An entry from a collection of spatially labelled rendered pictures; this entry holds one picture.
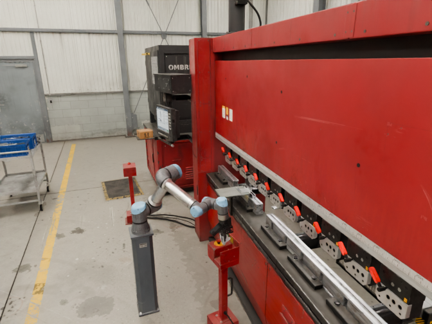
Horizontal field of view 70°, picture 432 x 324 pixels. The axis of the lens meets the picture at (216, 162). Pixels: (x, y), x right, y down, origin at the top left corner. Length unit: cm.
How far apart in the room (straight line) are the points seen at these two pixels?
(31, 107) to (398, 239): 903
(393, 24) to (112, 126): 873
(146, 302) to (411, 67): 253
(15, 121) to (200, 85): 704
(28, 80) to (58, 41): 125
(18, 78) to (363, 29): 879
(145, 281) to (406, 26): 245
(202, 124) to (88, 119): 645
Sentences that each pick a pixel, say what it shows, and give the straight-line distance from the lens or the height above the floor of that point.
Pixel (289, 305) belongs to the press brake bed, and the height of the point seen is 68.
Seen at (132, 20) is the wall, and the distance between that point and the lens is 949.
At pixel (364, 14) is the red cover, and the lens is 146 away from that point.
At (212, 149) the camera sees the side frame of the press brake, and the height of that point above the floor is 115.
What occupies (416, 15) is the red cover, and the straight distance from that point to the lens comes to 129.
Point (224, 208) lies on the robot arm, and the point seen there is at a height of 113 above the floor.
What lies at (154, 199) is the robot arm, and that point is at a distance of 254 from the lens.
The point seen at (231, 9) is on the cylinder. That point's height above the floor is 251.
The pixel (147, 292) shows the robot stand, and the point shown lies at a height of 23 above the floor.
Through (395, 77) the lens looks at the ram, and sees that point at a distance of 133.
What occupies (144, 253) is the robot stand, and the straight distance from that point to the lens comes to 268.
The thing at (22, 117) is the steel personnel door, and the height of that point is 71.
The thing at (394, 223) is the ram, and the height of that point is 148.
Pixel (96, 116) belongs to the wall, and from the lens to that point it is 950.
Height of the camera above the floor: 208
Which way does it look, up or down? 18 degrees down
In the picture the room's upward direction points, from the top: 1 degrees counter-clockwise
